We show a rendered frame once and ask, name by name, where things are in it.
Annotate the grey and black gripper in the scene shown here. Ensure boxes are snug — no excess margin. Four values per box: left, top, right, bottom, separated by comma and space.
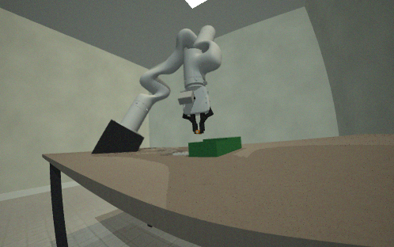
183, 85, 213, 134

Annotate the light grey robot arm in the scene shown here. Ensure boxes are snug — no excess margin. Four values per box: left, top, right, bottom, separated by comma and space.
117, 25, 222, 133

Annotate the green bin with label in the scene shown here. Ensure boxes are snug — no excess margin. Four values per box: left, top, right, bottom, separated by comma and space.
188, 137, 242, 158

